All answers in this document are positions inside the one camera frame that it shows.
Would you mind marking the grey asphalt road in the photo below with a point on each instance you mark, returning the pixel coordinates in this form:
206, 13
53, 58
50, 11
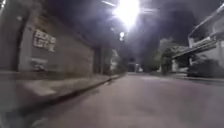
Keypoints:
143, 103

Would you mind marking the tree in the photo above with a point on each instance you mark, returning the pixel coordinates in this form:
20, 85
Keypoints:
165, 55

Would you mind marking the street lamp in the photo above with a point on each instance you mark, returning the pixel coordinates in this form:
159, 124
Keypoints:
126, 11

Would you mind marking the dark kerb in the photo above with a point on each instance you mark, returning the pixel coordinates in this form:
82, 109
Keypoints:
63, 96

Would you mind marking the grey concrete pavement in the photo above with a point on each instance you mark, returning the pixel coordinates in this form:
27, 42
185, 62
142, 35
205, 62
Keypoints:
43, 88

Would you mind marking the dark vehicle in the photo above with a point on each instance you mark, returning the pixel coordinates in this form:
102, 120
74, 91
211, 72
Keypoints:
203, 68

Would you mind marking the pale building with balconies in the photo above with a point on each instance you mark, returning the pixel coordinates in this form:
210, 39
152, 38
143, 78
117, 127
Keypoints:
206, 43

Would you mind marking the grey wall with lettering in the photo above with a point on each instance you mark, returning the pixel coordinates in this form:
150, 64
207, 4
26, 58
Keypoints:
63, 53

